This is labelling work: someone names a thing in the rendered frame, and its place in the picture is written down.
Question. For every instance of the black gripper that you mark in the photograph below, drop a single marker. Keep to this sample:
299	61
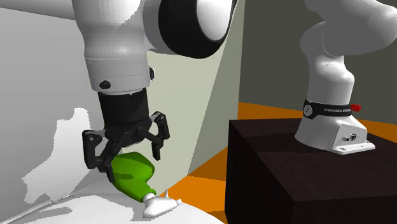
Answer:
124	108

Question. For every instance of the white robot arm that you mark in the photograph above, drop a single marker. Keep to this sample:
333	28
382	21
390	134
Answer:
118	46

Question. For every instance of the green spray bottle white nozzle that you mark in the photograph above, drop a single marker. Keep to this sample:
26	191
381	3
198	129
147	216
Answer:
133	173

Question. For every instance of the dark robot stand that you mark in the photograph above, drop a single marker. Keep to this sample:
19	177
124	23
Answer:
294	180

